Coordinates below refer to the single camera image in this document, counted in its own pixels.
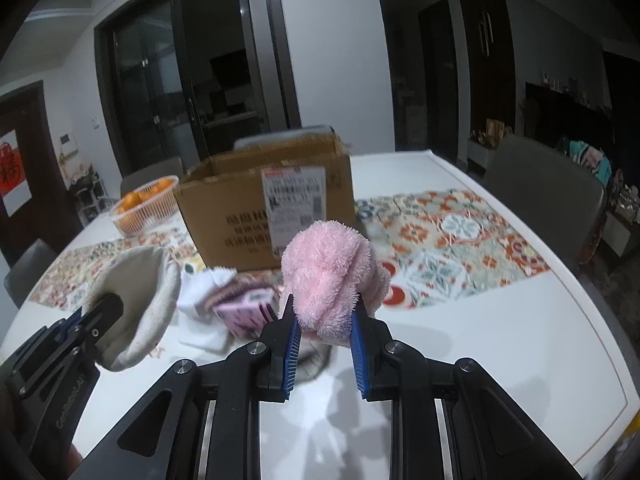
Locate left hand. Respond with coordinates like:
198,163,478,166
60,444,84,476

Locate dark glass sliding door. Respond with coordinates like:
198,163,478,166
94,0,300,176

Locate white wall intercom panel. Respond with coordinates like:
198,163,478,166
60,132,78,157

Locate cluttered shelf rack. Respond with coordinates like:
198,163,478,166
68,165,114,228

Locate mauve fluffy cloth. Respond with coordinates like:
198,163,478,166
204,275,276,312

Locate pink fluffy towel roll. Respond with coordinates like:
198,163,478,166
281,220,390,344

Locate brown cardboard box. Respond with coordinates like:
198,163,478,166
175,131,355,271

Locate grey dining chair right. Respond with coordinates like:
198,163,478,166
483,134,605,269

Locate cream white knit cloth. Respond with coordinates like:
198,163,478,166
82,246,181,372

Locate pink tissue pack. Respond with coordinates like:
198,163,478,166
214,287,279,340

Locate orange fruit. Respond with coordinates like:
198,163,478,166
146,180,172,197
122,192,142,211

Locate grey dining chair far-left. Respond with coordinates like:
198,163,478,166
120,157,184,197

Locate colourful fabric on sofa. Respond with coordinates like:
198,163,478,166
567,141,612,188

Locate grey floral fabric pouch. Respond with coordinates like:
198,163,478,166
295,339,332,384

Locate white zigzag-edged cloth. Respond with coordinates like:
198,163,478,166
177,266,238,353

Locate patterned tile table runner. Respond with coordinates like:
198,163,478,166
28,190,550,311

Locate white basket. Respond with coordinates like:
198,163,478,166
108,176,179,236

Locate grey dining chair left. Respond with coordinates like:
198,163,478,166
3,238,58,309

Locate red paper door poster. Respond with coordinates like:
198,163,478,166
0,130,32,217

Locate silver refrigerator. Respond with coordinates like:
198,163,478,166
239,0,288,131

